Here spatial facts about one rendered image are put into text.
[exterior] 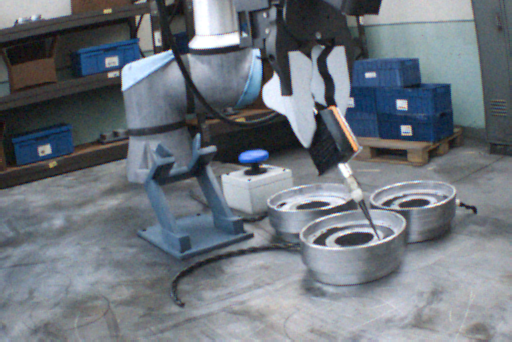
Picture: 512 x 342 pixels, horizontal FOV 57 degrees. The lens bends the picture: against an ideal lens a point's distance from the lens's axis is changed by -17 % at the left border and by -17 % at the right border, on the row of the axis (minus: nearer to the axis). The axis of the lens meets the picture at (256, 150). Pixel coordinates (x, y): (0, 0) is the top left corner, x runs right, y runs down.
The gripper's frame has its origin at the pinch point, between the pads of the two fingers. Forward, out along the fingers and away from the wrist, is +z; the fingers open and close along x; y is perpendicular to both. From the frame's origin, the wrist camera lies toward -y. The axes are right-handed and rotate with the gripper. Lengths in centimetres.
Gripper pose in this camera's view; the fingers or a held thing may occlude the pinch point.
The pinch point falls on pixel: (324, 130)
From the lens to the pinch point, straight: 52.2
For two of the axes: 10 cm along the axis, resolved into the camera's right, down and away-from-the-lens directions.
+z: 1.3, 9.7, 1.9
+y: -5.6, -0.9, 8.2
